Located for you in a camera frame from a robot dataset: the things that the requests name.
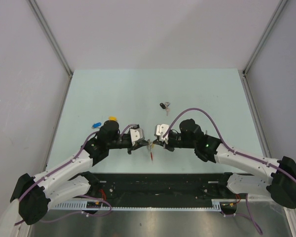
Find right aluminium frame post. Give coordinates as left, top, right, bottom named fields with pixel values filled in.
left=241, top=0, right=291, bottom=76

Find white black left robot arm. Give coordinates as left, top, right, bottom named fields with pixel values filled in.
left=0, top=120, right=149, bottom=237

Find aluminium frame post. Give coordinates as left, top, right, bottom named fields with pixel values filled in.
left=241, top=0, right=291, bottom=76
left=26, top=0, right=74, bottom=76

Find blue tagged key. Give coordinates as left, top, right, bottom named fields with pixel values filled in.
left=92, top=122, right=102, bottom=129

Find left aluminium frame post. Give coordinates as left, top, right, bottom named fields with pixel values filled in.
left=26, top=0, right=74, bottom=76

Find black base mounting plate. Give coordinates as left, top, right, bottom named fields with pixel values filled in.
left=69, top=173, right=246, bottom=209

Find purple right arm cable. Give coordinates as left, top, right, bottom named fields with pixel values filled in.
left=161, top=108, right=296, bottom=235

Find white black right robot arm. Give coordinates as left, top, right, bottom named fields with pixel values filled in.
left=153, top=119, right=296, bottom=209

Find black and blue tagged keys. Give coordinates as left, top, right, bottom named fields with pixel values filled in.
left=159, top=102, right=171, bottom=116

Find slotted cable duct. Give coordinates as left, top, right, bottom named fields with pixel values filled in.
left=51, top=198, right=222, bottom=212

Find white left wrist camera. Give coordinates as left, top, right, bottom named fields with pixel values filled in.
left=129, top=124, right=145, bottom=146

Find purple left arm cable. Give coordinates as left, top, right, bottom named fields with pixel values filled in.
left=14, top=122, right=136, bottom=226

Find red handled metal key organiser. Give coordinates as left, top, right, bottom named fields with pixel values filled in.
left=147, top=139, right=154, bottom=161

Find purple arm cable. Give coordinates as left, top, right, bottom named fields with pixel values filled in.
left=161, top=108, right=296, bottom=235
left=14, top=122, right=136, bottom=226

